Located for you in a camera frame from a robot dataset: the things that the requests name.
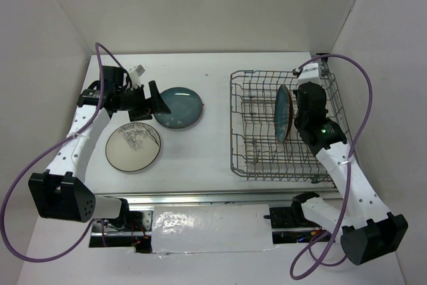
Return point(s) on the grey wire dish rack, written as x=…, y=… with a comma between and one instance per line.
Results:
x=255, y=152

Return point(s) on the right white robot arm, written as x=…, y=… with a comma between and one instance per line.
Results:
x=366, y=228

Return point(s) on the aluminium rail at table edge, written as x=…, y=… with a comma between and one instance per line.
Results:
x=273, y=197

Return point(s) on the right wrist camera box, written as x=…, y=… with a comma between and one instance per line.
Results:
x=308, y=73

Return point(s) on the white foil-edged panel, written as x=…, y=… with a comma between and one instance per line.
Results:
x=199, y=229

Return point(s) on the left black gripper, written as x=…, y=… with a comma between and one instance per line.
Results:
x=146, y=107

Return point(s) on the cream plate with tree drawing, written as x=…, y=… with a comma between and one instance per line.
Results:
x=133, y=147

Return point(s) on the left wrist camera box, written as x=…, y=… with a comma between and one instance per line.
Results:
x=137, y=74

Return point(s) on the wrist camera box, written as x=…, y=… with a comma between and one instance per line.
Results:
x=137, y=74
x=308, y=73

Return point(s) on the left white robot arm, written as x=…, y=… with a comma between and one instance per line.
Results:
x=59, y=192

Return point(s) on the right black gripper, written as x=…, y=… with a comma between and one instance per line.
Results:
x=296, y=92

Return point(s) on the dark teal plate with blossoms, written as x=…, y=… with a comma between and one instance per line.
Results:
x=283, y=114

